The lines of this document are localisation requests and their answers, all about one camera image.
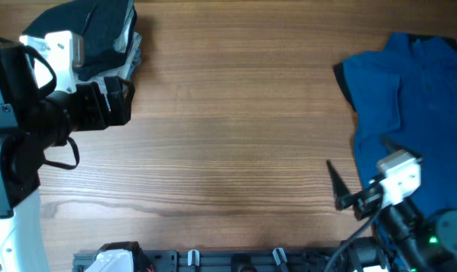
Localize left black cable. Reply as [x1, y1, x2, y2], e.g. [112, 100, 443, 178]
[0, 32, 81, 171]

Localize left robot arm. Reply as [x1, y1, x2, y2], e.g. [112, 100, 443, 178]
[0, 31, 135, 271]

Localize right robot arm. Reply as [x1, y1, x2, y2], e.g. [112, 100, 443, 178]
[326, 137, 457, 271]

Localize grey folded shorts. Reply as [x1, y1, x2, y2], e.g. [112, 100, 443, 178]
[74, 32, 142, 94]

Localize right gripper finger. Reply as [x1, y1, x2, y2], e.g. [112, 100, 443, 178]
[326, 160, 352, 206]
[380, 135, 402, 154]

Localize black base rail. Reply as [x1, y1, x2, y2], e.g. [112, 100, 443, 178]
[72, 242, 336, 272]

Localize blue polo shirt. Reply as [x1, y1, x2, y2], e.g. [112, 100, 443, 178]
[332, 32, 457, 272]

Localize black shorts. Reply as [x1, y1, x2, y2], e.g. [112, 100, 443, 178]
[23, 0, 137, 82]

